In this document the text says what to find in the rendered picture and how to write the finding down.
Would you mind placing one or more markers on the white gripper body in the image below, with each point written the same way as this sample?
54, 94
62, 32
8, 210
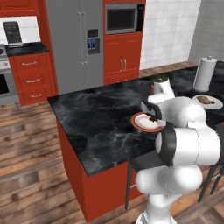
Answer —
159, 98

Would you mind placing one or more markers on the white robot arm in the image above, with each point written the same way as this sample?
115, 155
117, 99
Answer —
189, 145

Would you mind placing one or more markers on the brown chicken drumstick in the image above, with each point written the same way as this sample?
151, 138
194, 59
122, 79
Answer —
152, 119
205, 100

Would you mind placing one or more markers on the red rimmed white plate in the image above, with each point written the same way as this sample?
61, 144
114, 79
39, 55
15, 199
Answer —
143, 122

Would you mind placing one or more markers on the plain white plate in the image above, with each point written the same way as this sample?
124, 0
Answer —
214, 105

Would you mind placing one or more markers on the red island counter base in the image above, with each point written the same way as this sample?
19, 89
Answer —
96, 189

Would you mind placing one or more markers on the white paper towel roll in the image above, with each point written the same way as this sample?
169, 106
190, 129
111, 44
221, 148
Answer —
205, 74

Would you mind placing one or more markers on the tall red cupboard run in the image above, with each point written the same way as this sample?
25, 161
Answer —
122, 58

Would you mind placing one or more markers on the black bar stool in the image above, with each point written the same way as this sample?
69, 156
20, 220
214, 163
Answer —
145, 162
205, 186

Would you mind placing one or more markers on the steel microwave oven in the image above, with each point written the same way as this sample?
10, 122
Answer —
121, 19

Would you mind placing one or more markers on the grey steel fridge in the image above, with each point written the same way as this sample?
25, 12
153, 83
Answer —
73, 43

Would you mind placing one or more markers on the red drawer cabinet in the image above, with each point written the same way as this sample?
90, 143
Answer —
32, 78

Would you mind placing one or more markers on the steel oven range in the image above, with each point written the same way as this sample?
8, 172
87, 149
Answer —
5, 84

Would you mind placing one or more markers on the black coffee machine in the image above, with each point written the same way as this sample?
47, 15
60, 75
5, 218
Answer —
12, 33

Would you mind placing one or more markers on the red wall cupboard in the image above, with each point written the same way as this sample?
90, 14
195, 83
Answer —
17, 7

